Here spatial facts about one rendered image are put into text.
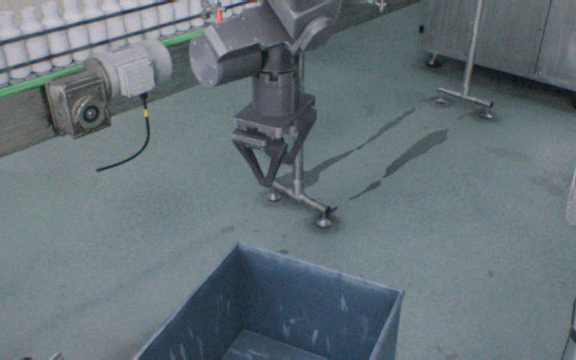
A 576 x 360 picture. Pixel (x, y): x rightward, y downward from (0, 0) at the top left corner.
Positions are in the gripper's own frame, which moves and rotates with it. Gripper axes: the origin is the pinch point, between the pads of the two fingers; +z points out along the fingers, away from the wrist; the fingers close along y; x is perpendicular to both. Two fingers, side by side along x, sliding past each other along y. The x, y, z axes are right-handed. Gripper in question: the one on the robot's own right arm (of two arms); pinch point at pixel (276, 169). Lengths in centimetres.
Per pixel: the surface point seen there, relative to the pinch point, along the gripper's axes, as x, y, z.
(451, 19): -51, -346, 88
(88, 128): -81, -46, 35
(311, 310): -0.5, -13.8, 37.6
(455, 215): -2, -179, 124
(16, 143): -97, -36, 39
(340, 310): 5.0, -13.9, 35.4
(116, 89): -78, -56, 27
